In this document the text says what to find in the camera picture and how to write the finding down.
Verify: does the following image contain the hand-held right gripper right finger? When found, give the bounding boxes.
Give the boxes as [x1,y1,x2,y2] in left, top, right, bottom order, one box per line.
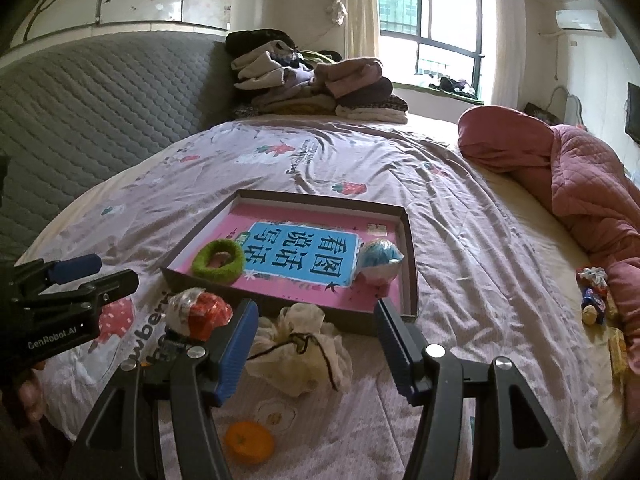
[374,297,576,480]

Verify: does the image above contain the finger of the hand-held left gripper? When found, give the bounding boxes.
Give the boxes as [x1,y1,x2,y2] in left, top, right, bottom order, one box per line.
[30,269,140,311]
[15,254,103,291]

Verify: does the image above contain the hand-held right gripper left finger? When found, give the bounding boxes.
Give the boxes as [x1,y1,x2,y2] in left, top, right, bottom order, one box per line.
[65,299,261,480]

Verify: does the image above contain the pink tray box lid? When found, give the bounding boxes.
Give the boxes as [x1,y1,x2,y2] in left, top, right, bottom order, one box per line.
[160,189,418,337]

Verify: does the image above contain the orange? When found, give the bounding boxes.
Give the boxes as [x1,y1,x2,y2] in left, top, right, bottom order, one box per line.
[223,421,277,465]

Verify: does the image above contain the person's left hand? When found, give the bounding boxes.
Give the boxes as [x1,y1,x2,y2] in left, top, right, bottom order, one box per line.
[19,367,49,425]

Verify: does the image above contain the red and white wrapped snack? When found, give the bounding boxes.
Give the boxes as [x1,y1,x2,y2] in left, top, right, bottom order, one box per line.
[166,287,234,343]

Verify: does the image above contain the green fuzzy hair scrunchie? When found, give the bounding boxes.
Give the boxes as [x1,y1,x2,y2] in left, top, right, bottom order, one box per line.
[191,240,247,283]

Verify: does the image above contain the blue and white ball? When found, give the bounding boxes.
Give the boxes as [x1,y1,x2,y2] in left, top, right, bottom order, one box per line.
[354,240,405,286]

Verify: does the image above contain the grey quilted headboard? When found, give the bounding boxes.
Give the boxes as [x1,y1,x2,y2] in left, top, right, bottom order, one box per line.
[0,30,236,261]

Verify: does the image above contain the small toys by blanket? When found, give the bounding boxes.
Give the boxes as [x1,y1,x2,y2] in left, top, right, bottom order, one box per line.
[575,266,618,326]

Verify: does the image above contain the yellow packet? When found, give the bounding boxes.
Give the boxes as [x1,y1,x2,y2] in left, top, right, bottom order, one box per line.
[607,327,630,381]

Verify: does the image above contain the pink quilt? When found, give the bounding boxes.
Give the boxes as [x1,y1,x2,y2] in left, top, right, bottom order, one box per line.
[457,105,640,356]

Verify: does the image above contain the pile of folded clothes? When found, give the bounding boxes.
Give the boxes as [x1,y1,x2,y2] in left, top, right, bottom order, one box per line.
[225,29,410,123]

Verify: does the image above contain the clothes on windowsill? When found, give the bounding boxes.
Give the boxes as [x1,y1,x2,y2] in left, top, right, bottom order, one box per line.
[415,72,481,98]

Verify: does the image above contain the white backed chair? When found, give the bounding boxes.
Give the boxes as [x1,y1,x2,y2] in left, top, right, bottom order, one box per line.
[522,85,586,126]

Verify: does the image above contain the cream curtain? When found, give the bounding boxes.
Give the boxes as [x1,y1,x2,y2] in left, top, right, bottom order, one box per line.
[325,0,376,61]
[490,0,526,108]

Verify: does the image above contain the window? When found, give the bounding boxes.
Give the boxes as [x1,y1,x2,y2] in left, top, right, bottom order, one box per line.
[375,0,486,98]

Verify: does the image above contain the black television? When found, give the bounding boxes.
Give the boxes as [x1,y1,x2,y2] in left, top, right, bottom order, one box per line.
[627,82,640,142]

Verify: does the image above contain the white air conditioner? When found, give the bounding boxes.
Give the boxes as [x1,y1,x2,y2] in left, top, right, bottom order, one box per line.
[555,9,613,36]

